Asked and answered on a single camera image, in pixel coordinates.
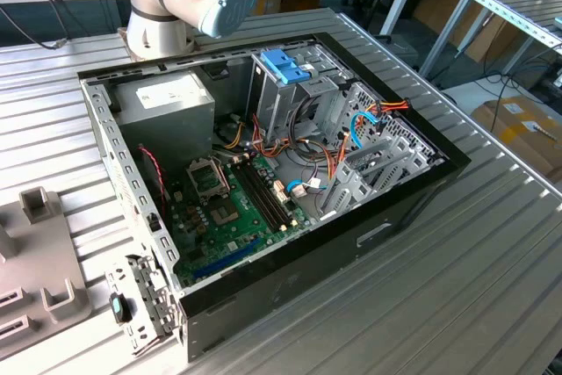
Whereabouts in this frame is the blue data wire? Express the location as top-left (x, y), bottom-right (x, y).
top-left (349, 109), bottom-right (384, 152)

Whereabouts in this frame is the orange yellow red power wire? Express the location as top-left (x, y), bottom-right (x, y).
top-left (364, 97), bottom-right (414, 118)

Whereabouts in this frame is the metal disk bay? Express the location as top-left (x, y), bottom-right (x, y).
top-left (316, 81), bottom-right (445, 223)

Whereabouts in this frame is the black RAM slot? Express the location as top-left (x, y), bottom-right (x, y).
top-left (244, 161), bottom-right (294, 226)
top-left (235, 164), bottom-right (285, 232)

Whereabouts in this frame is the grey metal drive cage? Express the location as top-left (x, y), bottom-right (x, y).
top-left (244, 50), bottom-right (355, 144)

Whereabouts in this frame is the metal socket cover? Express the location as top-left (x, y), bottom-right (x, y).
top-left (185, 156), bottom-right (233, 206)

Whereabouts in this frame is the blue plastic bay latch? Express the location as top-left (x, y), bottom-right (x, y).
top-left (258, 48), bottom-right (314, 87)

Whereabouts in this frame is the green motherboard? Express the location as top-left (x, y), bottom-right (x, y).
top-left (168, 150), bottom-right (316, 289)

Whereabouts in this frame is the open black PC case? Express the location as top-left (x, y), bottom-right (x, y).
top-left (76, 31), bottom-right (473, 364)

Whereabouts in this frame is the blue expansion slot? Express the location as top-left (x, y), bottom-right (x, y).
top-left (192, 238), bottom-right (260, 283)

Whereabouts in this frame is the grey power supply unit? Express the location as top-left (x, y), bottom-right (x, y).
top-left (110, 69), bottom-right (217, 163)

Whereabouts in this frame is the black case fan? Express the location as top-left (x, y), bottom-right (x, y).
top-left (136, 142), bottom-right (171, 217)

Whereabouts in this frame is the cardboard box yellow tape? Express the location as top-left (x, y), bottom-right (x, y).
top-left (470, 94), bottom-right (562, 184)

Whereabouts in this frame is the grey parts rack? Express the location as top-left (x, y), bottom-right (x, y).
top-left (0, 187), bottom-right (94, 362)

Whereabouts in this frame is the blue wire with white plug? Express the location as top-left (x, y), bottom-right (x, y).
top-left (284, 177), bottom-right (309, 199)

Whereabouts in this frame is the multicolour wire harness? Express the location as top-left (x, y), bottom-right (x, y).
top-left (249, 113), bottom-right (352, 187)

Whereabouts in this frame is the small black tool teal ring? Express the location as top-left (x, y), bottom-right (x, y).
top-left (108, 291), bottom-right (133, 327)

